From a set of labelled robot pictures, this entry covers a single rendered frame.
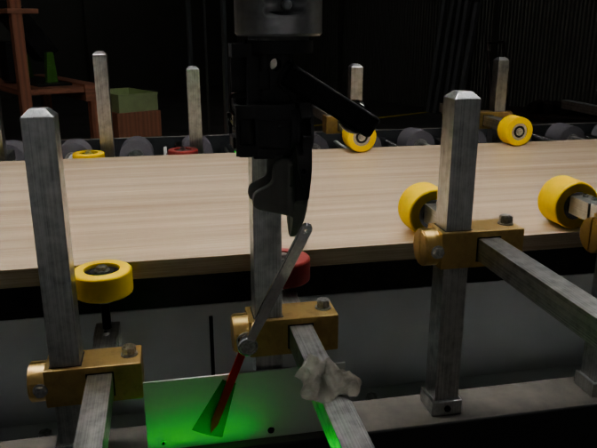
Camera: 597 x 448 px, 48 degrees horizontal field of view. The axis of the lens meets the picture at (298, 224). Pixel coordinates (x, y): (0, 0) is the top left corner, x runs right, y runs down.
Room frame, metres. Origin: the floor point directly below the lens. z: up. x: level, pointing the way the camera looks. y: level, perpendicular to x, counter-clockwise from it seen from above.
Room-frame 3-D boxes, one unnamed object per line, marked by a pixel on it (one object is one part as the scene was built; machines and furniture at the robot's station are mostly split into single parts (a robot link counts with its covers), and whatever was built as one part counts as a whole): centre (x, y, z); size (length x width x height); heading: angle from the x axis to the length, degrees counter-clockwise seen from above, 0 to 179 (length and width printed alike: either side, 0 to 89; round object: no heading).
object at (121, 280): (0.85, 0.27, 0.85); 0.08 x 0.08 x 0.11
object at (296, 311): (0.79, 0.02, 0.84); 0.14 x 0.06 x 0.05; 102
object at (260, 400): (0.76, 0.07, 0.75); 0.26 x 0.01 x 0.10; 102
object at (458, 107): (0.84, -0.20, 0.91); 0.04 x 0.04 x 0.48; 12
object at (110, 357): (0.74, 0.26, 0.80); 0.14 x 0.06 x 0.05; 102
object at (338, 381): (0.63, -0.03, 0.87); 0.09 x 0.07 x 0.02; 12
